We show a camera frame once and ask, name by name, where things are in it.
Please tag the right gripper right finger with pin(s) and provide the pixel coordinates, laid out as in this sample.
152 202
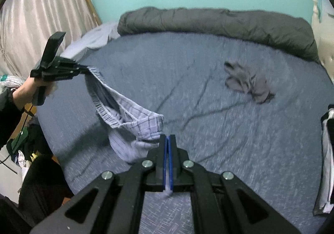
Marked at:
221 203

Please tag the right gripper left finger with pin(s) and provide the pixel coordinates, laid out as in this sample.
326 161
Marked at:
111 203

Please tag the light blue plaid shorts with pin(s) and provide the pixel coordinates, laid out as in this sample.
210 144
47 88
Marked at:
132 130

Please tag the white folded clothes stack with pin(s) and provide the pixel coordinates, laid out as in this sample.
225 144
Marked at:
324 200

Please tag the person's left hand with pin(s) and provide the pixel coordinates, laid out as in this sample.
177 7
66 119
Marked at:
24 94

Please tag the light grey sheet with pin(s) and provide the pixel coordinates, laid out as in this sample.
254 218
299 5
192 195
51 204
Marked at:
92 40

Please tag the dark grey garment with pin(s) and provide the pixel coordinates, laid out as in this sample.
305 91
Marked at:
244 79

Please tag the dark grey rolled duvet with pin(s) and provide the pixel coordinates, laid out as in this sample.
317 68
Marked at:
290 34

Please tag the cream tufted headboard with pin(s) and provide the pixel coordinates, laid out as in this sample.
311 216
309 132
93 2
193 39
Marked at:
323 34

